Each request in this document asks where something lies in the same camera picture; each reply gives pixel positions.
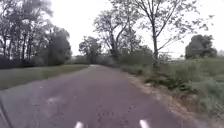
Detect dirt road shoulder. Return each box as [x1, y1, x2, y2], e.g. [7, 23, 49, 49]
[128, 74, 224, 128]

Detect roadside bushes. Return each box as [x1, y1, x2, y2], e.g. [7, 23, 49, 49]
[99, 46, 158, 68]

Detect distant tree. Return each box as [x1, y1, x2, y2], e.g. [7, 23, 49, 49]
[78, 35, 103, 65]

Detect leafy roadside tree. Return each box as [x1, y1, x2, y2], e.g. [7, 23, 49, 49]
[93, 0, 141, 63]

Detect grey asphalt road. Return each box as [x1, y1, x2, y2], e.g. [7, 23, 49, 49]
[0, 64, 201, 128]

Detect tall bare-branched tree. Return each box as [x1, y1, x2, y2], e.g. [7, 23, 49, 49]
[128, 0, 214, 69]

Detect robot's own part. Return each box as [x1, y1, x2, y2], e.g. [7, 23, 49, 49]
[139, 119, 150, 128]
[74, 121, 85, 128]

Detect grass field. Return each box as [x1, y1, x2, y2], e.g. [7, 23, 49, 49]
[0, 63, 90, 91]

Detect wood of dark trees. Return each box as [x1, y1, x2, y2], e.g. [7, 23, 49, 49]
[0, 0, 73, 70]

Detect overgrown grass verge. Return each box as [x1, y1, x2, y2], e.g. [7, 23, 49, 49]
[119, 57, 224, 118]

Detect dark round tree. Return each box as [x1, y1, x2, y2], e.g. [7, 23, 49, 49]
[184, 34, 218, 60]

